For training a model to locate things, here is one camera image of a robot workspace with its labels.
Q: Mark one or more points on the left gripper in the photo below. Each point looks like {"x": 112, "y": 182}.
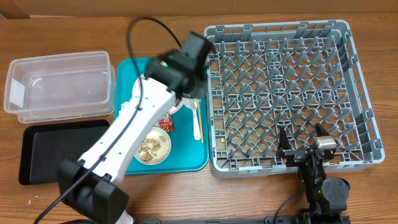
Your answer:
{"x": 199, "y": 93}

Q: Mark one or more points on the wooden chopstick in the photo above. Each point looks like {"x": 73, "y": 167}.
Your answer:
{"x": 200, "y": 122}

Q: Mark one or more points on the large pink plate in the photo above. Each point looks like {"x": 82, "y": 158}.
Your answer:
{"x": 176, "y": 106}

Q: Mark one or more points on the cream bowl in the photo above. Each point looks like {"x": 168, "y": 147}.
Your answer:
{"x": 158, "y": 132}

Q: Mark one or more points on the grey plastic dish rack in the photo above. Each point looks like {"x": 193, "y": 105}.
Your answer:
{"x": 289, "y": 74}

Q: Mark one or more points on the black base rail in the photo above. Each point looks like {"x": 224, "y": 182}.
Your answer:
{"x": 266, "y": 220}

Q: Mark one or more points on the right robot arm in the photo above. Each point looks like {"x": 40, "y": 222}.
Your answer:
{"x": 326, "y": 197}

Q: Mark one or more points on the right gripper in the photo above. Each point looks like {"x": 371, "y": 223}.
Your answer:
{"x": 298, "y": 155}

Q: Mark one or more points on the red snack wrapper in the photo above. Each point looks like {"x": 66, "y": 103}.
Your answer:
{"x": 166, "y": 123}

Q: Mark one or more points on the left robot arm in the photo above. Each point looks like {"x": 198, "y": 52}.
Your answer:
{"x": 90, "y": 184}

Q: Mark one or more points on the clear plastic waste bin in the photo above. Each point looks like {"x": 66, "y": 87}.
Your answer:
{"x": 59, "y": 87}

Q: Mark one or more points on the white plastic fork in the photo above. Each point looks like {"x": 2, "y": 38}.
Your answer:
{"x": 196, "y": 126}

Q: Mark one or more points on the black rectangular tray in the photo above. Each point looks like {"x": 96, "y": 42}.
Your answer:
{"x": 44, "y": 147}

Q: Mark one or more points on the peanut and rice scraps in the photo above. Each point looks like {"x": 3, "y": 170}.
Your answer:
{"x": 154, "y": 149}

